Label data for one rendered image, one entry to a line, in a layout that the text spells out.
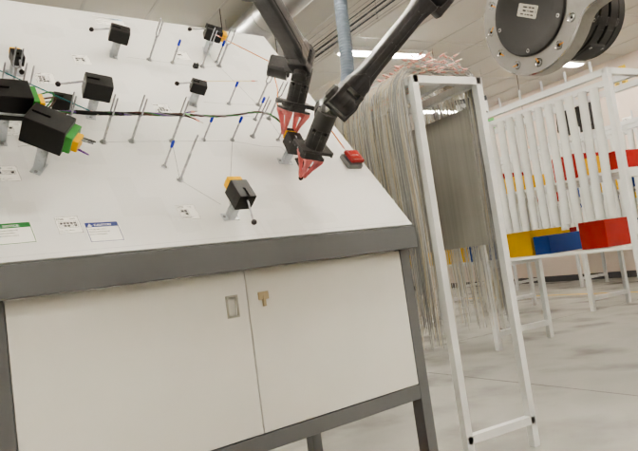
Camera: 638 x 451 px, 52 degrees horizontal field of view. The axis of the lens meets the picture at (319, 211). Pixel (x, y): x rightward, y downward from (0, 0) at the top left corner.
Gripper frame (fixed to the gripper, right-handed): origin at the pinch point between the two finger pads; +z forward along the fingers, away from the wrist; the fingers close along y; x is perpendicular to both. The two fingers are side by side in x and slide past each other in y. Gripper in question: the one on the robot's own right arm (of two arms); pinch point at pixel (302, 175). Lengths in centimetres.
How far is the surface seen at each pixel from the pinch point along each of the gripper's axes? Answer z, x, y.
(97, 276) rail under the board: 12, 32, 59
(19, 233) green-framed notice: 9, 23, 73
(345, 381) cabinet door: 39, 41, -10
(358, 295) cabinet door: 22.5, 25.2, -15.6
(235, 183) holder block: -3.0, 14.3, 26.5
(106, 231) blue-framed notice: 8, 21, 56
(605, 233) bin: 60, -82, -288
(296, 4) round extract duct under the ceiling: 28, -344, -162
